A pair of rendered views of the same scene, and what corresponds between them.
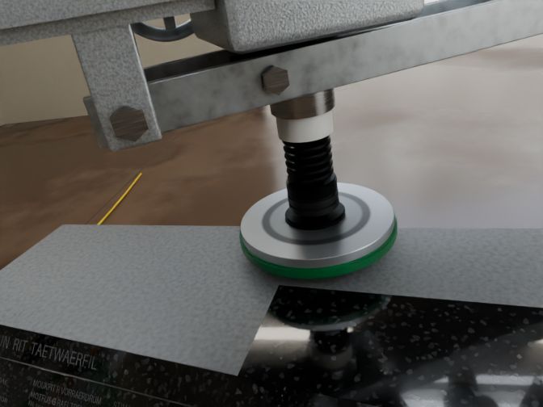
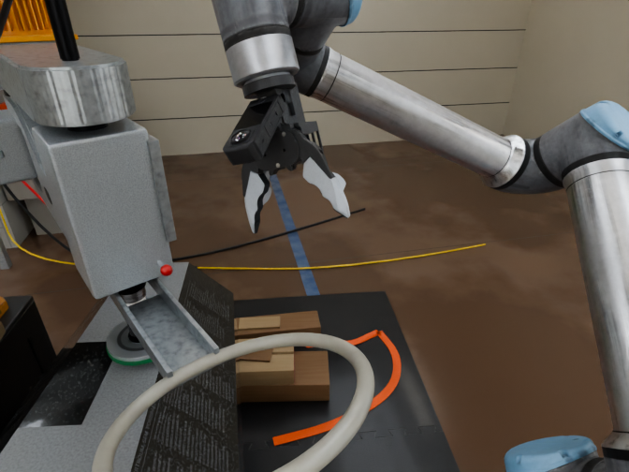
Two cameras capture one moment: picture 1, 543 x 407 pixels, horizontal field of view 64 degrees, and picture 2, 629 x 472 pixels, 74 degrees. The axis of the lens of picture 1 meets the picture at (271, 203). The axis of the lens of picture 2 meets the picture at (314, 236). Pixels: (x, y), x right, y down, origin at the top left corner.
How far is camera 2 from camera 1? 149 cm
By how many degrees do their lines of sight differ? 56
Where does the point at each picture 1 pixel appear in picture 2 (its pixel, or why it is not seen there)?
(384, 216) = (134, 355)
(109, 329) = (108, 305)
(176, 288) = not seen: hidden behind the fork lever
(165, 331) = (103, 319)
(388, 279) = (116, 372)
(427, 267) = (121, 383)
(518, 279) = (104, 413)
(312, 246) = (115, 337)
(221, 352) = (88, 335)
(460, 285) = (106, 394)
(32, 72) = (544, 103)
